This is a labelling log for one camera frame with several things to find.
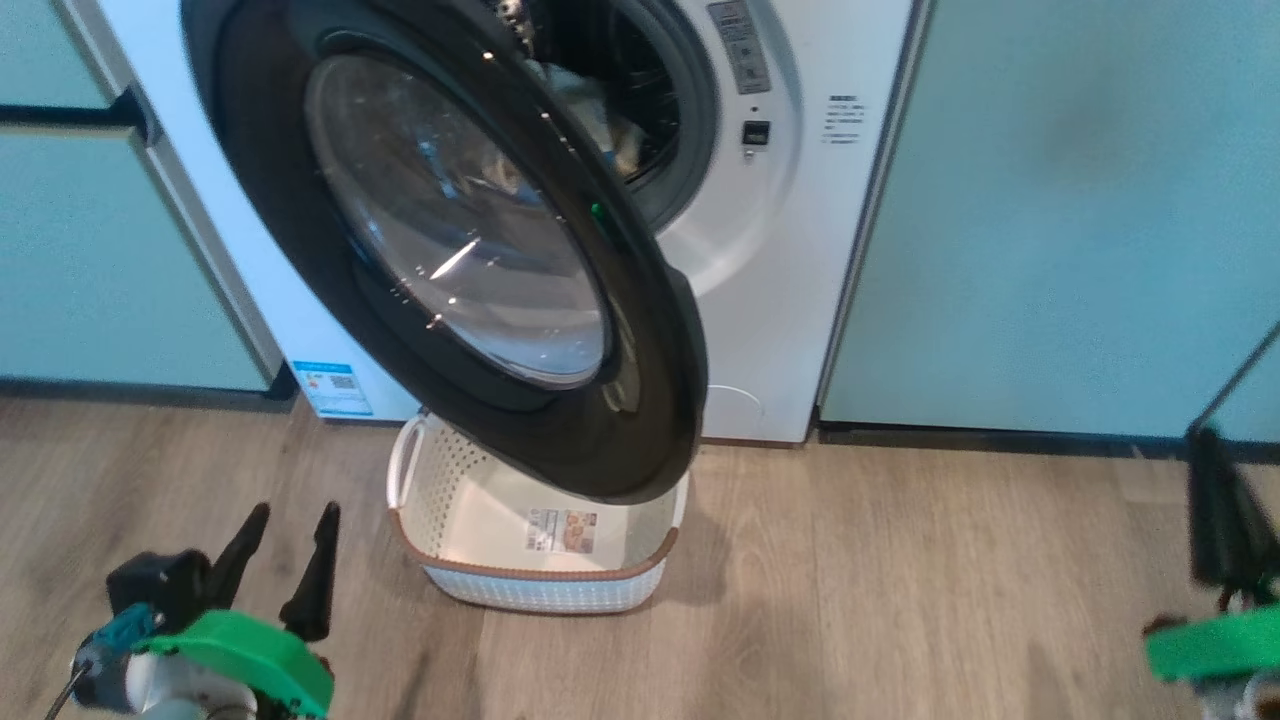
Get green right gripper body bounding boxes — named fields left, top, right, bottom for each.
left=1144, top=604, right=1280, bottom=684

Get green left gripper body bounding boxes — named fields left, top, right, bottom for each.
left=134, top=609, right=337, bottom=720

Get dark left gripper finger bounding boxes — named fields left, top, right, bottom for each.
left=206, top=502, right=272, bottom=610
left=279, top=501, right=342, bottom=643

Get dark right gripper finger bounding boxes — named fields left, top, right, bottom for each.
left=1187, top=428, right=1237, bottom=588
left=1231, top=478, right=1280, bottom=592

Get black round washing machine door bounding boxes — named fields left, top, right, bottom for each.
left=180, top=0, right=710, bottom=506

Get pale yellow baby clothes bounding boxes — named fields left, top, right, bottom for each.
left=545, top=60, right=683, bottom=183

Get cream perforated laundry basket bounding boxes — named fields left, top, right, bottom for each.
left=387, top=410, right=692, bottom=615

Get printed product label in basket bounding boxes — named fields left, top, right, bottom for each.
left=526, top=507, right=600, bottom=554

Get white front-load washing machine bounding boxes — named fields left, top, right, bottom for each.
left=60, top=0, right=933, bottom=447

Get blue energy label sticker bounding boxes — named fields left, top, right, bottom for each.
left=291, top=359, right=375, bottom=419

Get teal cabinet with dark gap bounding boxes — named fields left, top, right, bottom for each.
left=0, top=0, right=298, bottom=398

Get wide teal cabinet panel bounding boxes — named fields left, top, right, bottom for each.
left=818, top=0, right=1280, bottom=442

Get round white filter cover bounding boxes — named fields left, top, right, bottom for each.
left=704, top=384, right=767, bottom=442

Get grey warning label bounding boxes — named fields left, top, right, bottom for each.
left=707, top=0, right=774, bottom=97

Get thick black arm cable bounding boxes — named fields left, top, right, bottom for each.
left=44, top=665, right=93, bottom=720

